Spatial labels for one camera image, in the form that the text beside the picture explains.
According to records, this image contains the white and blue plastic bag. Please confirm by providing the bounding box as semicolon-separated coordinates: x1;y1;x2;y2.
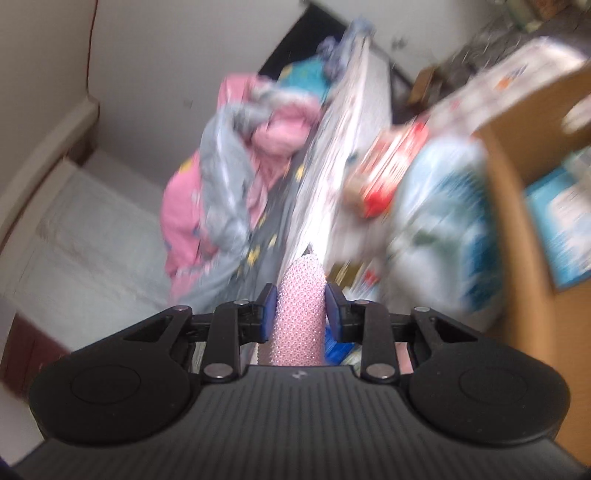
381;136;504;332

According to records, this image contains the red tissue pack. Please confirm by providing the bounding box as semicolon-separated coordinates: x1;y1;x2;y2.
342;121;429;219

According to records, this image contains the brown cardboard box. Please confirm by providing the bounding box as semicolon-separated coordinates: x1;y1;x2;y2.
476;65;590;463

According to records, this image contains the teal cloth on bed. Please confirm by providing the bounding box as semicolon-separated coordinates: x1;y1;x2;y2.
277;56;332;102

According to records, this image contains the black chair back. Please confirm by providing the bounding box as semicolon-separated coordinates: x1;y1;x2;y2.
259;1;349;80

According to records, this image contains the pink and grey quilt pile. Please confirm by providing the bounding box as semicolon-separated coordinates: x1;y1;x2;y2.
160;74;322;301

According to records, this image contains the pink beaded soft roll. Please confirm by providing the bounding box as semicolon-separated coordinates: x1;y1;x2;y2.
270;254;327;367

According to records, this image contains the blue and white book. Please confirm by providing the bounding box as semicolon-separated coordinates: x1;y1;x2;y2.
525;167;590;290

